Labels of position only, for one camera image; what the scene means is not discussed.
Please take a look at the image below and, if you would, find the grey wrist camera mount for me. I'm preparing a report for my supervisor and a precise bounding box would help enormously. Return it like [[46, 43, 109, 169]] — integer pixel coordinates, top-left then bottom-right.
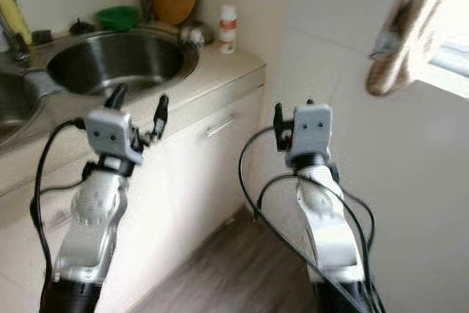
[[84, 106, 144, 174], [286, 103, 334, 169]]

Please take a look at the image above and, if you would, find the white window frame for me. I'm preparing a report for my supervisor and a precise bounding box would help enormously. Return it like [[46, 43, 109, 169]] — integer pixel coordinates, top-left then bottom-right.
[[410, 0, 469, 101]]

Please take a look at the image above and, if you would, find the steel kitchen faucet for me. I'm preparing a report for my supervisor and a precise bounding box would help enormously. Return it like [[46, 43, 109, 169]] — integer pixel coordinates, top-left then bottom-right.
[[0, 12, 36, 63]]

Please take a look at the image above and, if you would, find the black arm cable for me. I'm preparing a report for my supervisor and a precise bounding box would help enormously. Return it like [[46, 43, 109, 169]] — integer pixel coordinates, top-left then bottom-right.
[[29, 117, 89, 313], [238, 126, 385, 313]]

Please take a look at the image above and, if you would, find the white bottle orange label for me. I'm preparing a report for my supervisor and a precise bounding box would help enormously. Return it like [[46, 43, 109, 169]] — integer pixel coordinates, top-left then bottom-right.
[[218, 4, 239, 55]]

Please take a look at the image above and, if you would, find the white kitchen base cabinet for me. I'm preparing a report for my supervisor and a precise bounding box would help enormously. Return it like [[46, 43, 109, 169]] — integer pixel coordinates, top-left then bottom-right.
[[0, 34, 267, 313]]

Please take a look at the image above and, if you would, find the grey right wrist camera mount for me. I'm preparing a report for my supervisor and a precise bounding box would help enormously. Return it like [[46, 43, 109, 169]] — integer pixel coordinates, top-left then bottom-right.
[[286, 103, 334, 169]]

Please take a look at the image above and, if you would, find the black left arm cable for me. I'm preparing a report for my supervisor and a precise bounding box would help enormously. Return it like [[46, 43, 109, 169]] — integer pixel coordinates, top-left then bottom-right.
[[29, 117, 89, 313]]

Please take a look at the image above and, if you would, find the brown hanging towel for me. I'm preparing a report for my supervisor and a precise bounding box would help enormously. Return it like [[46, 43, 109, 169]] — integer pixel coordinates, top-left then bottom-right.
[[366, 0, 455, 97]]

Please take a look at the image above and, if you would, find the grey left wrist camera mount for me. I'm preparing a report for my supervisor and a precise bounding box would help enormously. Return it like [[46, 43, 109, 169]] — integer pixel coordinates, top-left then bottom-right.
[[84, 106, 144, 174]]

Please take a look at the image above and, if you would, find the steel bar cabinet handle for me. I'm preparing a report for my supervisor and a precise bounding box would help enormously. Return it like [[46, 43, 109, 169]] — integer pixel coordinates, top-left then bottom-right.
[[205, 119, 235, 139]]

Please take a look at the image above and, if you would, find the black sink plug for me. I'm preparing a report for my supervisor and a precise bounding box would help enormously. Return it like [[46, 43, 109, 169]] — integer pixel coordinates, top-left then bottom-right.
[[68, 18, 96, 35]]

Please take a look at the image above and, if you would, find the green plastic bowl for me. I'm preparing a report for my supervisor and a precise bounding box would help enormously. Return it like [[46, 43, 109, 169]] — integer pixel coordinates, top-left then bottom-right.
[[94, 7, 141, 33]]

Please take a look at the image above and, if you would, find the grey dish cloth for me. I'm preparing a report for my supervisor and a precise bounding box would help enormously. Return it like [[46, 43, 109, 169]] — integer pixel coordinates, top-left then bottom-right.
[[37, 67, 74, 101]]

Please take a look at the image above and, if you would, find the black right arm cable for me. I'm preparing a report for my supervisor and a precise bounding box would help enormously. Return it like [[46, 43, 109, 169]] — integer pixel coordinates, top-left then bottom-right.
[[238, 126, 385, 313]]

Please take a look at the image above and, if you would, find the stainless steel double sink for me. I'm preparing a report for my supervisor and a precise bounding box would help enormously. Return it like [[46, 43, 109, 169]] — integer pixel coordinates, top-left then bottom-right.
[[0, 29, 202, 152]]

